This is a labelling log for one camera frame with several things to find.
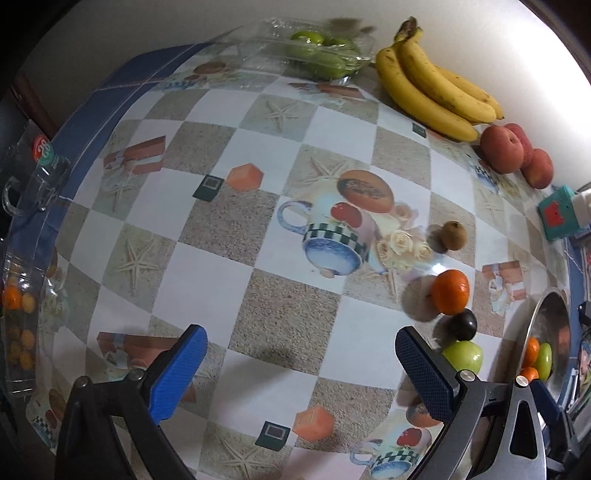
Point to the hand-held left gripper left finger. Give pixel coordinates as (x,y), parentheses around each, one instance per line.
(180,374)

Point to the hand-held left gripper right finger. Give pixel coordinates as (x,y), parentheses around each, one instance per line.
(422,374)

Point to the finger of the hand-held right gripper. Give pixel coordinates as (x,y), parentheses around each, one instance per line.
(547,406)

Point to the orange mandarin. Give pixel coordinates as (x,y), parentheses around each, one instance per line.
(532,350)
(450,290)
(528,374)

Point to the green apple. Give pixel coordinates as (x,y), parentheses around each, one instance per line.
(545,361)
(463,356)

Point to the stainless steel bowl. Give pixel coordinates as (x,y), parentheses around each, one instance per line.
(551,314)

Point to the dark purple plum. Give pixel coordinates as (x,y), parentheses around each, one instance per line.
(463,324)

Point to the black power adapter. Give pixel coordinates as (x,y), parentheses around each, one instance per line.
(585,314)

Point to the brown kiwi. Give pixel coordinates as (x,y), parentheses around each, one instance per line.
(452,235)

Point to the checkered printed tablecloth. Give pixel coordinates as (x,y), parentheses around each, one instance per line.
(231,240)

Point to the clear container of small oranges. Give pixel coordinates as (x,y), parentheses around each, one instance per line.
(18,323)

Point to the teal box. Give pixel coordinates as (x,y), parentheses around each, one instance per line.
(556,217)

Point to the white box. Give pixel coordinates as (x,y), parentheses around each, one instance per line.
(582,201)

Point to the red peach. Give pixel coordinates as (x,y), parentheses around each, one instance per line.
(539,170)
(526,138)
(501,148)

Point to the clear glass mug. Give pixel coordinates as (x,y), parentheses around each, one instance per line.
(37,184)

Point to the yellow banana bunch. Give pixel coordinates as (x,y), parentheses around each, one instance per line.
(429,92)

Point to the clear container of green fruit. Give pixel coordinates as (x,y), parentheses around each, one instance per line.
(318,50)

